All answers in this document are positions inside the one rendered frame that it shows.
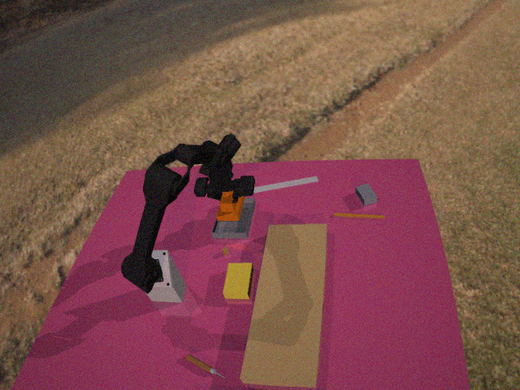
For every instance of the tan wooden panel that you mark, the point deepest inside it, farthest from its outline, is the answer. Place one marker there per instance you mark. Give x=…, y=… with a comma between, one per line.
x=285, y=332

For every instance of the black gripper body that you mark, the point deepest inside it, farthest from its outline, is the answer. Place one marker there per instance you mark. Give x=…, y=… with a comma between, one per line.
x=244, y=186

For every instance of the grey flat bar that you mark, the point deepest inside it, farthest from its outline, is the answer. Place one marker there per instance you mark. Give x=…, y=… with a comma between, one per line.
x=285, y=184

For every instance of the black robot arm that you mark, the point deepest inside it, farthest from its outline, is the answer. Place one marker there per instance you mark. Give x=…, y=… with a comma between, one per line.
x=161, y=187

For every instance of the awl with orange handle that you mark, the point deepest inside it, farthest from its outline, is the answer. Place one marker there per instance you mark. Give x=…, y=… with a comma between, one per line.
x=201, y=364

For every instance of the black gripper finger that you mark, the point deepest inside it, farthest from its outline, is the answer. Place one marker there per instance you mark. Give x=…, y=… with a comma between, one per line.
x=217, y=196
x=235, y=196

